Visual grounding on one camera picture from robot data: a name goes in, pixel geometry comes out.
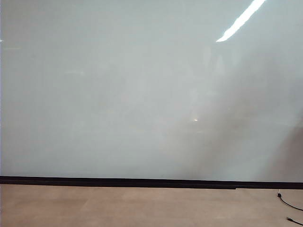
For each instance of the black whiteboard pen tray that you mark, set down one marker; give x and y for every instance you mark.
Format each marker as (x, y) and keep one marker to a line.
(118, 186)

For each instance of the white whiteboard with black frame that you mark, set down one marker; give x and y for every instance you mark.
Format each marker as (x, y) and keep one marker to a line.
(142, 89)

